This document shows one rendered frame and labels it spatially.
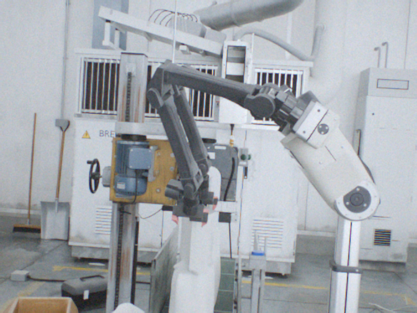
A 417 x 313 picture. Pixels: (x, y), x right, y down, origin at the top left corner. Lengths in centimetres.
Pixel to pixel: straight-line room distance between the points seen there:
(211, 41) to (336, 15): 141
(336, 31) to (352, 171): 399
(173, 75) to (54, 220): 517
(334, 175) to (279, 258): 369
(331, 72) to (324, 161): 394
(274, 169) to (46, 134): 299
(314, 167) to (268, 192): 357
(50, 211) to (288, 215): 288
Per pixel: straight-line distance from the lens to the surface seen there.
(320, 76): 587
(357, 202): 208
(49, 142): 717
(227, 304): 349
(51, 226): 695
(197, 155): 251
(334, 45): 592
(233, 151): 276
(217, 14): 542
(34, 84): 725
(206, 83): 187
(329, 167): 198
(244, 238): 559
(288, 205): 555
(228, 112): 499
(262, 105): 180
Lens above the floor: 142
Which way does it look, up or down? 3 degrees down
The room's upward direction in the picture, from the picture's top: 4 degrees clockwise
